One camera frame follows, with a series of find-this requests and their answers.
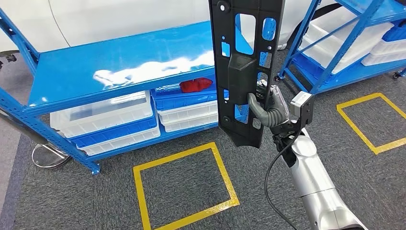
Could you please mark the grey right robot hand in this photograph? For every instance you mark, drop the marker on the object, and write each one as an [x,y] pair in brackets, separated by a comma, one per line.
[276,109]

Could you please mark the black plastic panel part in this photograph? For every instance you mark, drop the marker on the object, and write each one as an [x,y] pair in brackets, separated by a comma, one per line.
[241,73]

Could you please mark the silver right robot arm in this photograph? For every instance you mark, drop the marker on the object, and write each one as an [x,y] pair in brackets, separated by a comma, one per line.
[314,184]

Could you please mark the blue wheeled shelf rack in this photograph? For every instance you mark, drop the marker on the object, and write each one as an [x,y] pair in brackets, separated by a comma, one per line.
[342,76]

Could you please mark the blue metal shelf rack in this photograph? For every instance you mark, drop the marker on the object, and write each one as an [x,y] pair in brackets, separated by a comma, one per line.
[127,60]

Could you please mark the red cloth item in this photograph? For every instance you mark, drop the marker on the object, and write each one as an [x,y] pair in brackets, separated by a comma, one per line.
[195,85]

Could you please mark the blue plastic crate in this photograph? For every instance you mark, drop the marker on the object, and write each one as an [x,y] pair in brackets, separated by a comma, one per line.
[177,98]
[117,131]
[396,31]

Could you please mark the yellow floor tape square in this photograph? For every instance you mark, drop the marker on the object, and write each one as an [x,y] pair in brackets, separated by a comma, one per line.
[139,196]

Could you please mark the white car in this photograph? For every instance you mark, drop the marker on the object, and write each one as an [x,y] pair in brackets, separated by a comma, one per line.
[127,16]

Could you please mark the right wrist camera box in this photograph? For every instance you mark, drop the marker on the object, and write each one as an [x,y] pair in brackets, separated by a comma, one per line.
[303,106]

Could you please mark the chrome base stanchion post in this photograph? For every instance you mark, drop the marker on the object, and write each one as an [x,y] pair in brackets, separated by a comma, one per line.
[47,157]

